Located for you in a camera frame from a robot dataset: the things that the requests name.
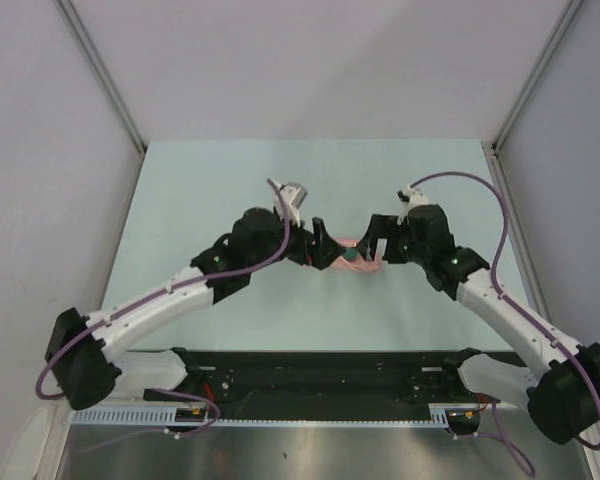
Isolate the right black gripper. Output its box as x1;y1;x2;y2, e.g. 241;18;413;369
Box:
355;214;429;267

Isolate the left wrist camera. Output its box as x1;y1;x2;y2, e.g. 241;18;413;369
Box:
271;180;308;226

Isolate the left aluminium frame post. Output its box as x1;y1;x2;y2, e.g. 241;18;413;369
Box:
53;0;148;158

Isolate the pink satin napkin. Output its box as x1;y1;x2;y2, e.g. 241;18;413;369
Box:
330;238;381;274

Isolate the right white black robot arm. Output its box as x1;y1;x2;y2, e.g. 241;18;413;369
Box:
357;204;600;445

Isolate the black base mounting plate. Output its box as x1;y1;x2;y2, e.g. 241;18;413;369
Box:
144;347;501;421

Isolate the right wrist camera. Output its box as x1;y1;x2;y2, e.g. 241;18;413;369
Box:
397;184;431;224

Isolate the aluminium frame post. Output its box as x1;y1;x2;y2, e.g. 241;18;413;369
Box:
53;0;148;158
491;0;586;153

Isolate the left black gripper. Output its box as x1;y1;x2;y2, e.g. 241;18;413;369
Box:
247;206;343;271

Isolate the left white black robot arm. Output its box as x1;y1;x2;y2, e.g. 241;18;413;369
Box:
44;208;345;410

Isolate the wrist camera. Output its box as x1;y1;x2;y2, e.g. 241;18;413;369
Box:
397;184;431;224
271;180;308;226

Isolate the teal spoon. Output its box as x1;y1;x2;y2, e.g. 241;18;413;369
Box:
342;248;359;261

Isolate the white slotted cable duct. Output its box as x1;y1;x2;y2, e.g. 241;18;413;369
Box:
71;405;479;431

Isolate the right aluminium table rail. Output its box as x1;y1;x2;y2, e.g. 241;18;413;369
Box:
481;142;553;324

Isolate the right aluminium frame post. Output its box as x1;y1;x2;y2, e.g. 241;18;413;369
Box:
491;0;586;153

